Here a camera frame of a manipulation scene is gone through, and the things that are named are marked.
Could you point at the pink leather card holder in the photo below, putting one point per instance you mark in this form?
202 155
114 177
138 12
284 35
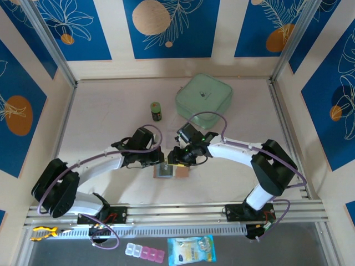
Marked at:
183 174

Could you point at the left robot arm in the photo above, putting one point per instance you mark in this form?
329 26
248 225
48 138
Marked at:
55 191

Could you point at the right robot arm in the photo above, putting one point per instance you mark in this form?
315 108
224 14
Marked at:
271 169

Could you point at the dark green small bottle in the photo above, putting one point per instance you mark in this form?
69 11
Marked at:
156 112

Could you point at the mint green zip pouch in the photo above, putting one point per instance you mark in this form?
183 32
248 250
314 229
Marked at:
203 94

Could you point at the blue yellow snack packet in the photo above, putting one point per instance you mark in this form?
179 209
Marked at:
191 250

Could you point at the white and pink pill organizer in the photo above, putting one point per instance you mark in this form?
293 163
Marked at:
144 251

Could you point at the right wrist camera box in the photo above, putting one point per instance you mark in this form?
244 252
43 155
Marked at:
188 132

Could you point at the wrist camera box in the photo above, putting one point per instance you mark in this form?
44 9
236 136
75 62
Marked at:
188 132
142 137

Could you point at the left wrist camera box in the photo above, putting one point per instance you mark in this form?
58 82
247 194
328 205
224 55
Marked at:
142 137

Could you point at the aluminium rail beam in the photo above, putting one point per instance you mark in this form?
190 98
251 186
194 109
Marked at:
177 210

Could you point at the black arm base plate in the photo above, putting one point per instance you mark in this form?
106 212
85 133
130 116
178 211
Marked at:
119 214
234 212

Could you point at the aluminium table side rail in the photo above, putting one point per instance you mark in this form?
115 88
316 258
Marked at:
65 116
288 124

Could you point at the aluminium corner post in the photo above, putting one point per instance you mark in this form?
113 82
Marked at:
294 38
47 38

